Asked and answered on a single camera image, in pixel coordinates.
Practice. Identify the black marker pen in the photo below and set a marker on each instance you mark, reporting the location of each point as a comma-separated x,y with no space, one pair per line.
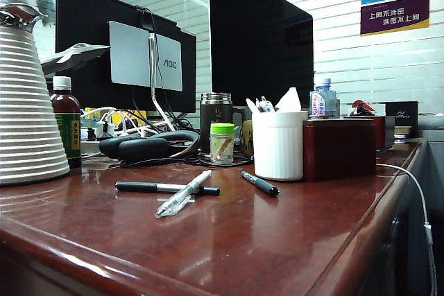
262,184

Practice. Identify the clear white gel pen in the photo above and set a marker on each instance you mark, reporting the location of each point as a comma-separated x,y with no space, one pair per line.
180,195

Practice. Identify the black and silver pen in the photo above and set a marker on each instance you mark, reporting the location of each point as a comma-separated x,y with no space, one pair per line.
138,186

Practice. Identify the white ribbed pen holder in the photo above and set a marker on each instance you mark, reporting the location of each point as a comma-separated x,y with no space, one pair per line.
277,147

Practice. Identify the red desk ornament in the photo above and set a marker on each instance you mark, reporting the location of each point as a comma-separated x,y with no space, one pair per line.
362,105

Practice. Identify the clear jar green lid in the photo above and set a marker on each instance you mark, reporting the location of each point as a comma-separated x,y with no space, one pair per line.
222,143

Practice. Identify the dark steel-lid thermos cup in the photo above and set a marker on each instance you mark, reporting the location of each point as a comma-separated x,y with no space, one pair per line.
215,112

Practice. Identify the yellow patterned cup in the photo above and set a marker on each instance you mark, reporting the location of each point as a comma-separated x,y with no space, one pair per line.
247,140

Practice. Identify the white plastic stick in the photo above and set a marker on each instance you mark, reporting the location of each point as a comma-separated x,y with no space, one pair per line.
252,106

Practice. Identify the white folded tissue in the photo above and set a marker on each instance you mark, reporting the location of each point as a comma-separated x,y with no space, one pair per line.
289,102

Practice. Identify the black padded headphones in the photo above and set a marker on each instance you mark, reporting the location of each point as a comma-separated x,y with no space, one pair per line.
138,147

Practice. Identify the yellow box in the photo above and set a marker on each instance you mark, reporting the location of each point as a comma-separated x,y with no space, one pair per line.
137,115

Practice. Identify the chrome monitor stand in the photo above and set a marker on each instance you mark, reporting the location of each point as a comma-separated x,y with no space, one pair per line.
152,67

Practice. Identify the large black monitor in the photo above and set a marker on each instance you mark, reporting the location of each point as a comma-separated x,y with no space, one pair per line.
256,32

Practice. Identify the clear water bottle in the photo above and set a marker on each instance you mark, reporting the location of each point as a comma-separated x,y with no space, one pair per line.
322,100

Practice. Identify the white power strip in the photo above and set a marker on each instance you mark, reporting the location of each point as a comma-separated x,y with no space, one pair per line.
91,145

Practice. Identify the brown bottle white cap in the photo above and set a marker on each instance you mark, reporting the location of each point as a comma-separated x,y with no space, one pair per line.
66,115

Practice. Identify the small dark red box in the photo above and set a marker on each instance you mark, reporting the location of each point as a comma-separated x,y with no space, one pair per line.
381,133

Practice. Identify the grey model airplane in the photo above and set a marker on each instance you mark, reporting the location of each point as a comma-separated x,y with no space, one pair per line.
74,54

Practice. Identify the black AOC monitor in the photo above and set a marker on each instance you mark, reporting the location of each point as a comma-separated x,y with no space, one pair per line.
86,15

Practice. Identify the black gift box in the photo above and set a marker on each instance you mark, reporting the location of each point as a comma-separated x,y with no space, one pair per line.
400,115

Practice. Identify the white ribbed thermos jug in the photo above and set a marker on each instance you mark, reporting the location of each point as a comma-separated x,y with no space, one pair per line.
27,119

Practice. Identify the purple and white poster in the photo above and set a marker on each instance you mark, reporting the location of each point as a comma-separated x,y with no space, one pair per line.
395,15

